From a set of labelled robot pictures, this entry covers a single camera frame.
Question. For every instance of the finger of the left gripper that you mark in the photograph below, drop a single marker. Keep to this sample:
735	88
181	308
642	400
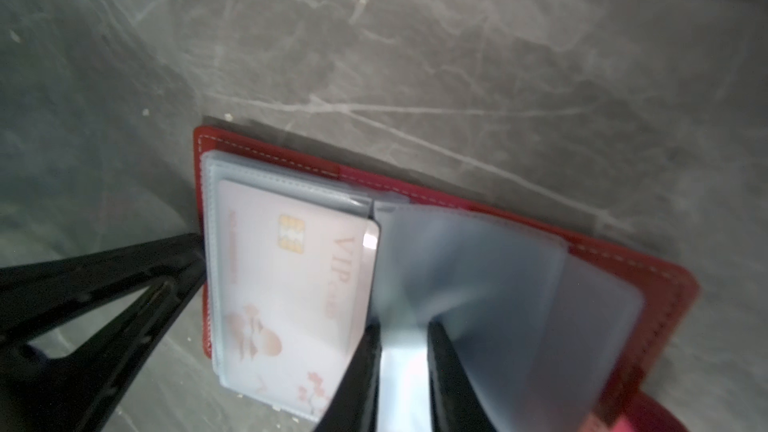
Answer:
76	332

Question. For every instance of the red leather card holder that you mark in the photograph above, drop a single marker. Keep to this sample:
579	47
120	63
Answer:
669	290

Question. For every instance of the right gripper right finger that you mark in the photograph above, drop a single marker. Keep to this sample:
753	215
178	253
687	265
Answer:
454	404

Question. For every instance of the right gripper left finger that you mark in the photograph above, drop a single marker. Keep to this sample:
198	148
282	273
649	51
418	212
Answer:
353	407

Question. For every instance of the white pink VIP card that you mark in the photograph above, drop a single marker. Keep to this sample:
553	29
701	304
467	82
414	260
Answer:
291	284

